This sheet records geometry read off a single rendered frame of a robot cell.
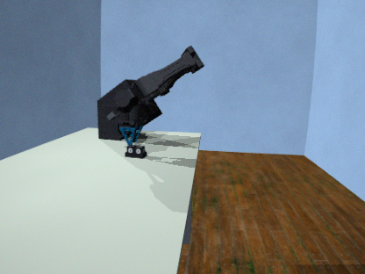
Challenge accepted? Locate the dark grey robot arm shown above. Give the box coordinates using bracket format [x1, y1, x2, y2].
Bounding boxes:
[105, 46, 203, 120]

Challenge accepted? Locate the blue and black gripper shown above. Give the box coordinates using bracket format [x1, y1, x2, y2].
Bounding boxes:
[118, 106, 144, 146]

